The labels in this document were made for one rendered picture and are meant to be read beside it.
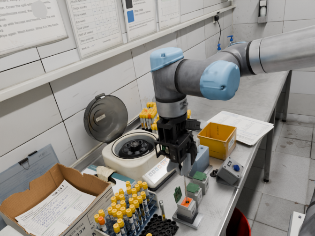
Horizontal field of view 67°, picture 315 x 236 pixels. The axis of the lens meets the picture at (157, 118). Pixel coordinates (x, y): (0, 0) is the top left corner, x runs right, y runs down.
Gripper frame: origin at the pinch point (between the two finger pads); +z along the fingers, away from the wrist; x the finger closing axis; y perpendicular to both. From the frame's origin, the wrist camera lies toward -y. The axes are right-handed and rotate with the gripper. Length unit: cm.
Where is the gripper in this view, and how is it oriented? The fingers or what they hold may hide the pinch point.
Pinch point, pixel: (183, 170)
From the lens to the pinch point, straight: 71.5
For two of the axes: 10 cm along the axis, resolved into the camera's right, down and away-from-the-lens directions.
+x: 8.4, 1.4, -5.2
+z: 1.4, 8.8, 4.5
